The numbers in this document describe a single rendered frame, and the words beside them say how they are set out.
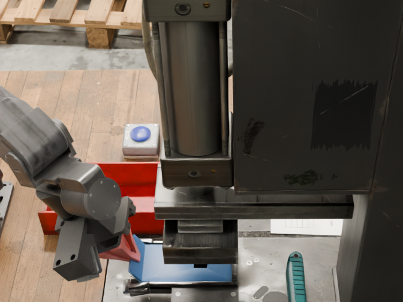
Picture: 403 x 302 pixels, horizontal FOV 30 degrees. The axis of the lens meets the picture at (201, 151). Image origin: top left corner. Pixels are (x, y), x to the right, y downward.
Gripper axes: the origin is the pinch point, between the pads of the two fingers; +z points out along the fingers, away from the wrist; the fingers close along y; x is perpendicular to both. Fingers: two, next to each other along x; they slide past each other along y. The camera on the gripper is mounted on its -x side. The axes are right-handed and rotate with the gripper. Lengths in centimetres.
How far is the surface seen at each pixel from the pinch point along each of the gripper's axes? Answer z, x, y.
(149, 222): 6.7, 12.5, -3.1
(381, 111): -15.9, -7.7, 45.4
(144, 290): 2.6, -4.8, 0.5
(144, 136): 5.1, 33.2, -5.2
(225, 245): -4.8, -8.4, 18.9
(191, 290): 6.1, -4.8, 6.5
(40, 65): 56, 173, -107
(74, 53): 62, 181, -96
